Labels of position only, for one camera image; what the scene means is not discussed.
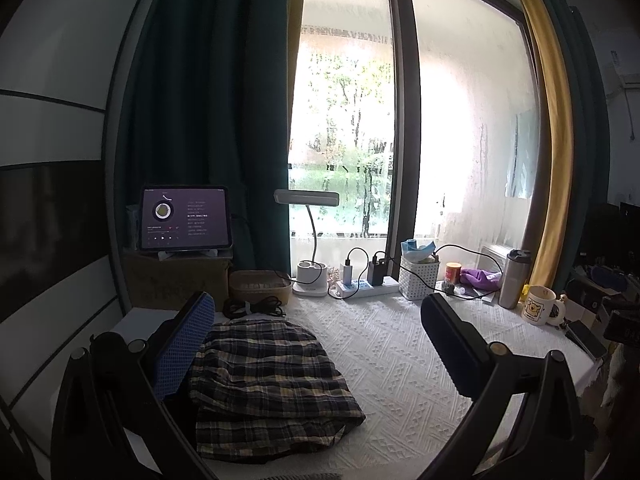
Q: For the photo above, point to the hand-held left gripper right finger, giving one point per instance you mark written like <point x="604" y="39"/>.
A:
<point x="450" y="340"/>

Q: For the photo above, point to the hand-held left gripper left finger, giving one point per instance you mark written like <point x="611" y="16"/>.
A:
<point x="185" y="345"/>

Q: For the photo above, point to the blue plaid shirt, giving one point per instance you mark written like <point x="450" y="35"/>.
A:
<point x="270" y="380"/>

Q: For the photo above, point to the black phone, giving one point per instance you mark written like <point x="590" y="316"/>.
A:
<point x="585" y="339"/>

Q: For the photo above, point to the cluttered open box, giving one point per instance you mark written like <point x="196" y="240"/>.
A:
<point x="595" y="287"/>

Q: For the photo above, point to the small grey object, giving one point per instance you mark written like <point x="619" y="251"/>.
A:
<point x="453" y="290"/>

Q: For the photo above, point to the white textured bedspread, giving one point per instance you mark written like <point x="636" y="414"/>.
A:
<point x="400" y="360"/>

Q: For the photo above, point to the white paper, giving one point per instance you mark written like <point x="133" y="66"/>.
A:
<point x="487" y="294"/>

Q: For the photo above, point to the cardboard box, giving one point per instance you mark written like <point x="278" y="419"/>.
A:
<point x="175" y="280"/>

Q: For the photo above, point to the purple cloth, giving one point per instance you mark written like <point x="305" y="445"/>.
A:
<point x="477" y="278"/>

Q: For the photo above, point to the red can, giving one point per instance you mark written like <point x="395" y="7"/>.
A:
<point x="452" y="272"/>

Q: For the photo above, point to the white perforated basket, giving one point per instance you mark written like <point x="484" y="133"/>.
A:
<point x="417" y="280"/>

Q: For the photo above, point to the steel tumbler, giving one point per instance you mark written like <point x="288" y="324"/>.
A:
<point x="512" y="280"/>

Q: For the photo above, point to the white bear print mug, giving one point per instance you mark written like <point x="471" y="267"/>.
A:
<point x="537" y="307"/>

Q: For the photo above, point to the tan bowl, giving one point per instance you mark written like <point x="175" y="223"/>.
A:
<point x="260" y="287"/>

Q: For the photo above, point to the blue tissue packet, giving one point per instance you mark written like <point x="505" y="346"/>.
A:
<point x="415" y="249"/>

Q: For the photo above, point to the white power strip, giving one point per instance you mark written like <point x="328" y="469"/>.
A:
<point x="365" y="290"/>

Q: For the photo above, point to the black charger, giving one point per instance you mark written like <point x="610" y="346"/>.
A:
<point x="376" y="274"/>

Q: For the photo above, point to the white charger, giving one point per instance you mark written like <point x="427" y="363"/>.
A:
<point x="346" y="272"/>

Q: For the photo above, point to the tablet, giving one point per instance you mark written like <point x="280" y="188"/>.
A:
<point x="185" y="217"/>

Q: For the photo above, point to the white desk lamp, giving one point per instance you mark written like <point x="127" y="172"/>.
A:
<point x="307" y="196"/>

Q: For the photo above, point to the teal curtain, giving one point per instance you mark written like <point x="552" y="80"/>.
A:
<point x="585" y="135"/>
<point x="200" y="85"/>

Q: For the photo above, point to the yellow curtain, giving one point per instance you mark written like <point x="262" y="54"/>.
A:
<point x="550" y="135"/>

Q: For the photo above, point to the white air conditioner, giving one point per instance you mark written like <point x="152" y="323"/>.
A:
<point x="630" y="81"/>

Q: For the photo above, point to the dark window frame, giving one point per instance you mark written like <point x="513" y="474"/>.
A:
<point x="402" y="110"/>

